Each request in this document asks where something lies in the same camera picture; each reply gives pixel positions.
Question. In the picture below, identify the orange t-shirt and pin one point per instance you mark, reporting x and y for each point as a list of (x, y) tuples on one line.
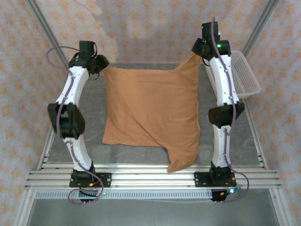
[(150, 106)]

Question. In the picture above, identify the white perforated plastic basket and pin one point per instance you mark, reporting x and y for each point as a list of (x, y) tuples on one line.
[(244, 73)]

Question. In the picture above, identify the aluminium frame post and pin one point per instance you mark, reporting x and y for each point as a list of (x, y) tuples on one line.
[(261, 23), (48, 30)]

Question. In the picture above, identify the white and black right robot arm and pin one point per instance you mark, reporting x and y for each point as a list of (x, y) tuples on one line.
[(222, 146)]

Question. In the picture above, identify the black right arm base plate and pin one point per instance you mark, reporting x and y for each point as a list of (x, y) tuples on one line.
[(200, 180)]

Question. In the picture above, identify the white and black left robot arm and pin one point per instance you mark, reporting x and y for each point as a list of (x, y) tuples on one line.
[(75, 87)]

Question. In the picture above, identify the wide aluminium cross beam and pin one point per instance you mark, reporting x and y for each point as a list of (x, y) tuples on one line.
[(152, 179)]

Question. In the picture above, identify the aluminium frame leg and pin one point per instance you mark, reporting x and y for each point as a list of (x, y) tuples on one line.
[(24, 207), (278, 207)]

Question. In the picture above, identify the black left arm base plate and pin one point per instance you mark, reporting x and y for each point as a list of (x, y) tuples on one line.
[(105, 180)]

